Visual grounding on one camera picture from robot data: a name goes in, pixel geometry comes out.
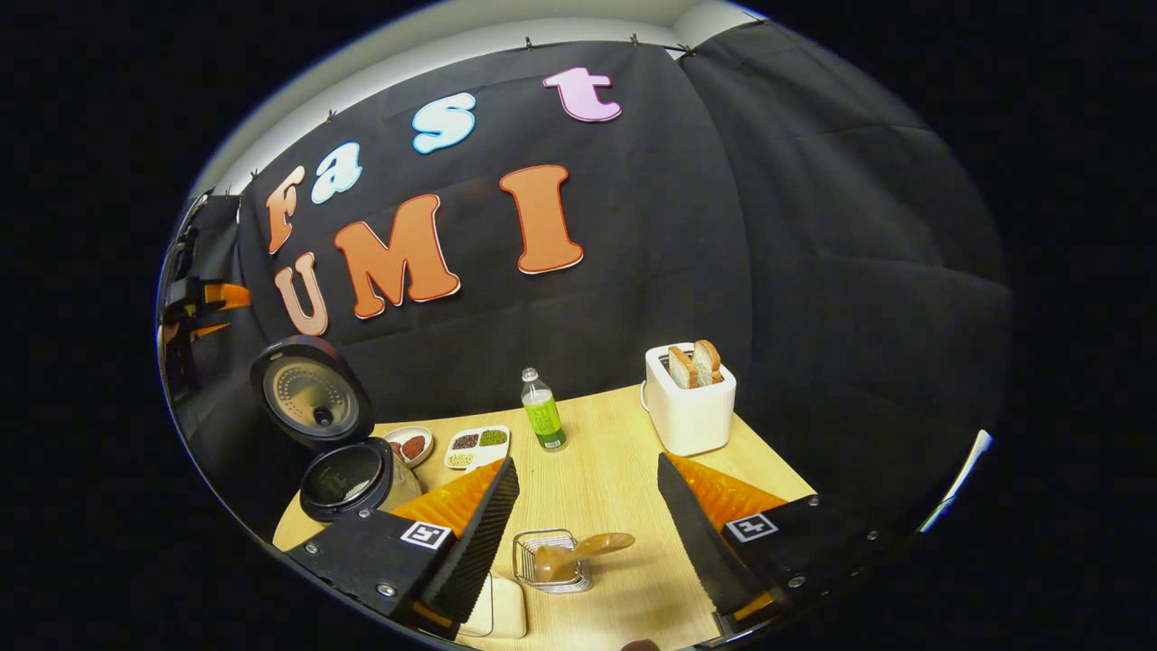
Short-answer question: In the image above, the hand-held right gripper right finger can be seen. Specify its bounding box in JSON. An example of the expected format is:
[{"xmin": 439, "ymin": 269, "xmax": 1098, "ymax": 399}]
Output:
[{"xmin": 655, "ymin": 452, "xmax": 905, "ymax": 636}]

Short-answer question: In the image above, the small bowl of red beans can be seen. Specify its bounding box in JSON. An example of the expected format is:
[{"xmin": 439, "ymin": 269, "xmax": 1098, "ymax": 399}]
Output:
[{"xmin": 383, "ymin": 425, "xmax": 434, "ymax": 468}]

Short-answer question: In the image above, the wooden spoon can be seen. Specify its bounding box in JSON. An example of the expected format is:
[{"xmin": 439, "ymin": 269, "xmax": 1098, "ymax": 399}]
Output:
[{"xmin": 533, "ymin": 532, "xmax": 636, "ymax": 584}]

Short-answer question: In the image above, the divided white grain dish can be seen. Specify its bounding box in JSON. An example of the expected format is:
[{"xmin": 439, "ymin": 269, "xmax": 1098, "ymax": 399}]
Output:
[{"xmin": 443, "ymin": 425, "xmax": 512, "ymax": 471}]

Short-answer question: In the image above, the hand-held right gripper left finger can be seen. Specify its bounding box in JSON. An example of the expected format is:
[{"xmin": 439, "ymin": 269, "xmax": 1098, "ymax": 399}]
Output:
[{"xmin": 285, "ymin": 457, "xmax": 522, "ymax": 641}]

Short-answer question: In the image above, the black backdrop cloth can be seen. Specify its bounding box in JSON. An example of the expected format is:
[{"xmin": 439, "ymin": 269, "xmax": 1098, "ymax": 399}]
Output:
[{"xmin": 161, "ymin": 18, "xmax": 1015, "ymax": 543}]

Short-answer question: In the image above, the white toaster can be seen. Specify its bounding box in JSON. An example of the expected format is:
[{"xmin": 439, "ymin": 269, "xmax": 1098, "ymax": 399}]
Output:
[{"xmin": 642, "ymin": 342, "xmax": 738, "ymax": 457}]

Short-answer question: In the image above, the green drink bottle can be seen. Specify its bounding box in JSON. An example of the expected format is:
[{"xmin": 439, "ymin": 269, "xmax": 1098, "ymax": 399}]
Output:
[{"xmin": 521, "ymin": 367, "xmax": 568, "ymax": 451}]

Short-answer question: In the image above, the black rice cooker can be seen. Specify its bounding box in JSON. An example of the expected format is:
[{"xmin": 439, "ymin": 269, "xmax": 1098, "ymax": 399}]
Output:
[{"xmin": 250, "ymin": 335, "xmax": 423, "ymax": 525}]

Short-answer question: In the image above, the white panel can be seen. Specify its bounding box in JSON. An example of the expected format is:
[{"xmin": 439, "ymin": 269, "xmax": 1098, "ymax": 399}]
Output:
[{"xmin": 920, "ymin": 430, "xmax": 993, "ymax": 533}]

